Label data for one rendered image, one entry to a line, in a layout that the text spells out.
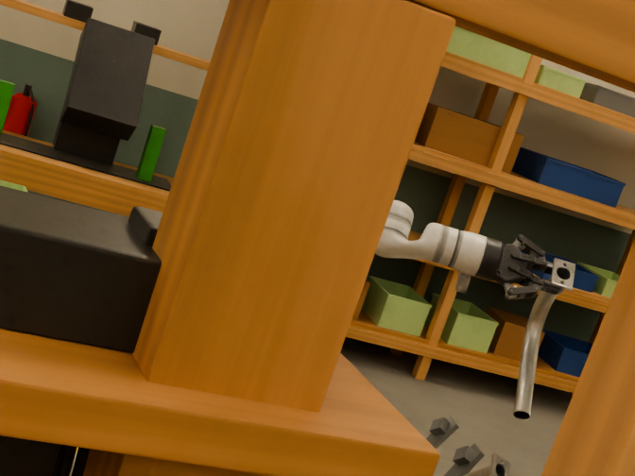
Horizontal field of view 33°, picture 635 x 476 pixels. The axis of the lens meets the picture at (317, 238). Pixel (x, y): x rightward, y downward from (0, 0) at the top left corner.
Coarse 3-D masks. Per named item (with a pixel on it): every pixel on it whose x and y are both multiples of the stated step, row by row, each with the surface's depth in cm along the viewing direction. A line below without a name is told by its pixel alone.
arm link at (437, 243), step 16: (432, 224) 194; (384, 240) 191; (400, 240) 191; (416, 240) 192; (432, 240) 192; (448, 240) 192; (384, 256) 194; (400, 256) 194; (416, 256) 194; (432, 256) 193; (448, 256) 192
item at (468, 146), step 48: (480, 48) 649; (528, 96) 656; (576, 96) 672; (624, 96) 684; (432, 144) 662; (480, 144) 668; (480, 192) 672; (528, 192) 672; (576, 192) 692; (384, 288) 718; (576, 288) 709; (384, 336) 672; (432, 336) 686; (480, 336) 701
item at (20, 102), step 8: (16, 96) 629; (24, 96) 627; (32, 96) 629; (16, 104) 626; (24, 104) 626; (32, 104) 629; (8, 112) 630; (16, 112) 626; (24, 112) 627; (32, 112) 629; (8, 120) 629; (16, 120) 627; (24, 120) 629; (32, 120) 636; (8, 128) 629; (16, 128) 628; (24, 128) 630
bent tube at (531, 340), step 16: (560, 272) 196; (544, 304) 200; (528, 320) 202; (544, 320) 202; (528, 336) 200; (528, 352) 198; (528, 368) 196; (528, 384) 194; (528, 400) 192; (528, 416) 192
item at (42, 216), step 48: (0, 192) 84; (0, 240) 74; (48, 240) 76; (96, 240) 79; (0, 288) 75; (48, 288) 77; (96, 288) 78; (144, 288) 79; (48, 336) 78; (96, 336) 79
